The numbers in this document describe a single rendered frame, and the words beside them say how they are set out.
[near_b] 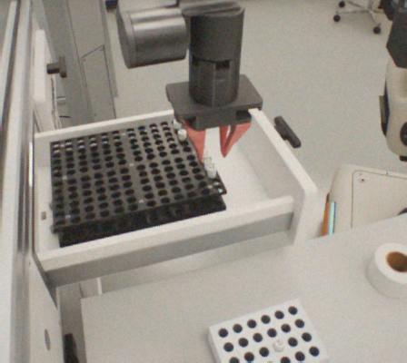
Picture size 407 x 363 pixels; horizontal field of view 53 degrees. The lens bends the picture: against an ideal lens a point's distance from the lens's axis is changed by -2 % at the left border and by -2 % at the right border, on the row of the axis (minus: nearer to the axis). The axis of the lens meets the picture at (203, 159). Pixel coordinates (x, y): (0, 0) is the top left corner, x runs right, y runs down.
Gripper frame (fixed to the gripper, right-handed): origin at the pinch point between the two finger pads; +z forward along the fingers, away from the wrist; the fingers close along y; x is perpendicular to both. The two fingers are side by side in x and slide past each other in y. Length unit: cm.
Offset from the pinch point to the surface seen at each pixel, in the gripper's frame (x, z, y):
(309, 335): 20.8, 14.2, -6.9
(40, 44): -42.8, 2.1, 22.7
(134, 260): 8.2, 8.4, 12.1
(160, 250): 8.1, 7.6, 8.8
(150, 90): -169, 97, -16
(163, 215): 2.9, 7.2, 7.4
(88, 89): -97, 47, 16
